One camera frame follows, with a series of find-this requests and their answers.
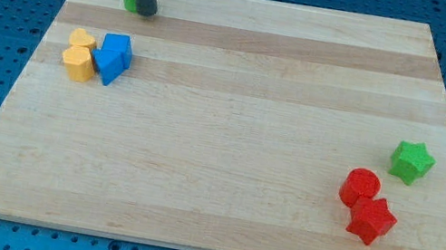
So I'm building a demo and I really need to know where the yellow heart block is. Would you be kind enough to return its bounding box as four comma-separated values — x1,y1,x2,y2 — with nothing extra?
68,28,97,50

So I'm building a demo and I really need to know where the wooden board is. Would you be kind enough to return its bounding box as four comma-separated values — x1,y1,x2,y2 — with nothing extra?
0,0,446,250

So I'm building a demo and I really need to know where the blue cube block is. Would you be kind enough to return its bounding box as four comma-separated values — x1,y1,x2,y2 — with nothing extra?
102,33,133,70

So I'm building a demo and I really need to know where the blue triangle block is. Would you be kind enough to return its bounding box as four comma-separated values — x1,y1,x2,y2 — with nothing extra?
92,49,124,86

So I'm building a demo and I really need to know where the red cylinder block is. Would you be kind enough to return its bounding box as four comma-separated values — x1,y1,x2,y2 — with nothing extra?
338,168,382,207

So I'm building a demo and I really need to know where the yellow hexagon block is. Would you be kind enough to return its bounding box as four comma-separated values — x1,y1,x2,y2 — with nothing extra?
62,45,95,82

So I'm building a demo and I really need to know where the red star block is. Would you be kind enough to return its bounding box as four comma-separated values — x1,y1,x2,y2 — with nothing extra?
346,197,398,245

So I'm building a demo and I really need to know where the green star block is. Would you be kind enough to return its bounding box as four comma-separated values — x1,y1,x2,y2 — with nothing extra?
388,140,436,186

